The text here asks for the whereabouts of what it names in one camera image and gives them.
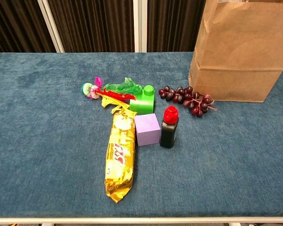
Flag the brown paper bag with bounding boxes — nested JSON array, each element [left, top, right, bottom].
[[188, 0, 283, 103]]

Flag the green toy brick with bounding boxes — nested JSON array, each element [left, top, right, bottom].
[[129, 84, 156, 115]]

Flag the purple cube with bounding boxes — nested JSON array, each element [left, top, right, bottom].
[[133, 113, 161, 147]]

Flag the small red toy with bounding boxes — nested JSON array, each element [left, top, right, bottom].
[[159, 105, 179, 149]]

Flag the colourful feather shuttlecock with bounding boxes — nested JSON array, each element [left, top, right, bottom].
[[81, 76, 143, 110]]

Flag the purple grape bunch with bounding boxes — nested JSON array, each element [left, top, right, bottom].
[[158, 85, 218, 118]]

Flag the gold biscuit packet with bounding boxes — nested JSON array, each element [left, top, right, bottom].
[[104, 107, 138, 203]]

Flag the dark pleated partition panel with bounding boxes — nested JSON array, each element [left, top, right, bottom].
[[47, 0, 135, 53], [147, 0, 206, 53], [0, 0, 57, 55]]

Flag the white partition post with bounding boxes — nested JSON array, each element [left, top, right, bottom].
[[133, 0, 148, 53], [37, 0, 65, 53]]

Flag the white table edge rail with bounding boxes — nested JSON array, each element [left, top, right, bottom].
[[0, 216, 283, 225]]

